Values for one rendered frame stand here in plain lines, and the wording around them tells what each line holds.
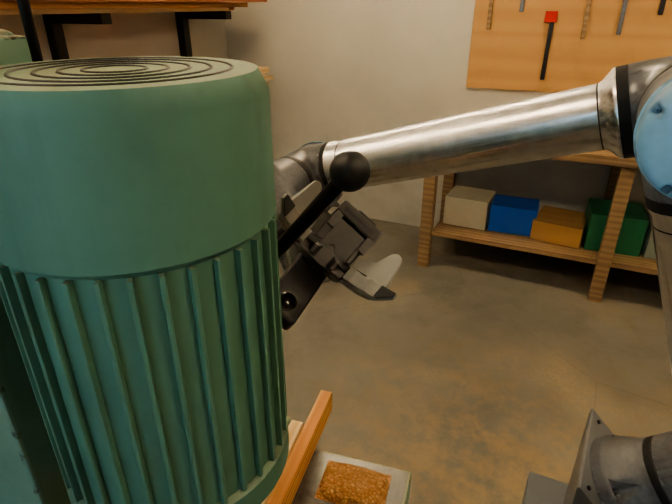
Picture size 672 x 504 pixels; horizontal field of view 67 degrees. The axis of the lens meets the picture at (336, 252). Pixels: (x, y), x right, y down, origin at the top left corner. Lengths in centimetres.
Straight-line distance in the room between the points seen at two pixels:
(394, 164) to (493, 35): 278
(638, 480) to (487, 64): 287
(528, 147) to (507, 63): 280
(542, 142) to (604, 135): 7
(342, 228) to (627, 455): 69
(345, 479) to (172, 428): 49
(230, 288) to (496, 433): 198
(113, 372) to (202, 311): 6
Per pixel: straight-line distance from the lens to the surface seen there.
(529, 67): 352
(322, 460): 85
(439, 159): 77
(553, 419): 237
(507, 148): 74
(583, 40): 349
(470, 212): 331
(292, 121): 413
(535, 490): 134
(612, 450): 109
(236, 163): 28
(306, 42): 399
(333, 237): 60
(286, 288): 61
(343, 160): 42
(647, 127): 57
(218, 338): 31
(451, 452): 212
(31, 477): 48
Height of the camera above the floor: 154
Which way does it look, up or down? 26 degrees down
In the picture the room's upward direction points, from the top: straight up
